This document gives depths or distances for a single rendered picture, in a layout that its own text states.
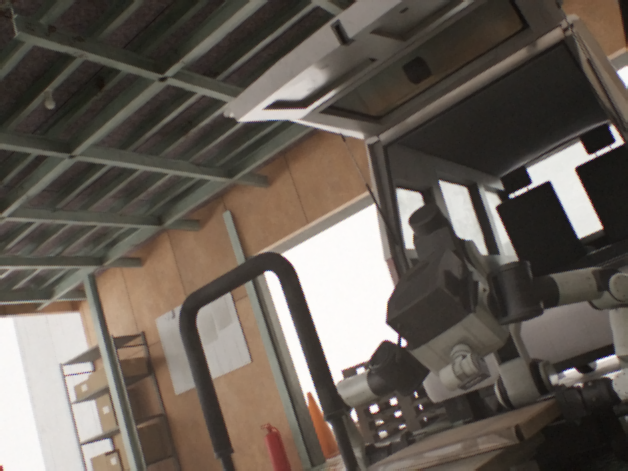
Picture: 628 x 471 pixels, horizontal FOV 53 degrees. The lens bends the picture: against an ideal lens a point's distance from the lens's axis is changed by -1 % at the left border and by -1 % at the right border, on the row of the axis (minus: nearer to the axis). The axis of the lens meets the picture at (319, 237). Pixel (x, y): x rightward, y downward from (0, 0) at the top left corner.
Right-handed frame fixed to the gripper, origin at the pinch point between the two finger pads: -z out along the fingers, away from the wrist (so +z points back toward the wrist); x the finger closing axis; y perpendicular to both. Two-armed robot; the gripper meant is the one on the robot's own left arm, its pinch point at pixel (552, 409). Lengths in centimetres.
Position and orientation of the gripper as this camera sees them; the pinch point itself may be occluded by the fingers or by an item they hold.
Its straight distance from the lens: 198.3
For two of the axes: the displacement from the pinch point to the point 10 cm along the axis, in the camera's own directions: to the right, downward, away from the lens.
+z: 7.3, -4.1, -5.4
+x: 3.2, 9.1, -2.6
